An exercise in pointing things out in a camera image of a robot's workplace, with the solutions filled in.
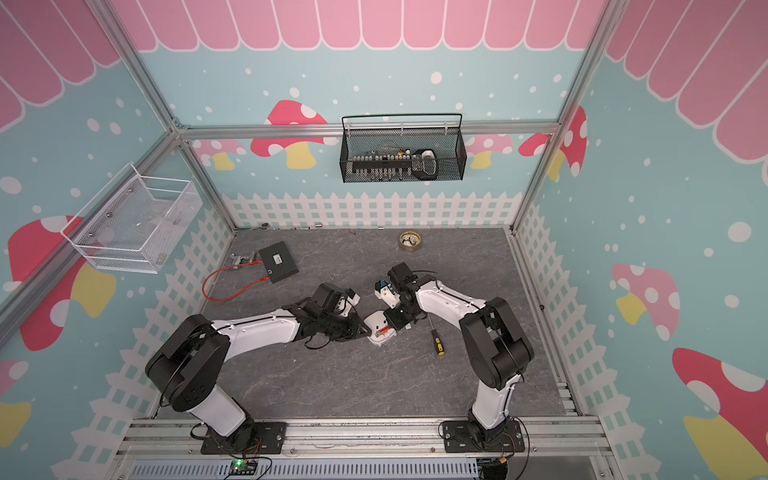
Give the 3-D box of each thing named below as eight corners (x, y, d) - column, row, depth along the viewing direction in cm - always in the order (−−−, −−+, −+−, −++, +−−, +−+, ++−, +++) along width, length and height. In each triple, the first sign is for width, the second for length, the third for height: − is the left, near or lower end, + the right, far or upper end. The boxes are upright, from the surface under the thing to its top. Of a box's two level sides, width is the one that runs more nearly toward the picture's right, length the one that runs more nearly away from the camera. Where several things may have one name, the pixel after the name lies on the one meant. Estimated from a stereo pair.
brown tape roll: (399, 251, 116) (399, 247, 115) (399, 235, 122) (399, 231, 120) (421, 251, 116) (422, 247, 115) (420, 235, 122) (421, 231, 120)
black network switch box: (272, 284, 106) (269, 280, 104) (260, 254, 115) (257, 250, 113) (299, 272, 110) (297, 268, 108) (285, 244, 118) (284, 240, 116)
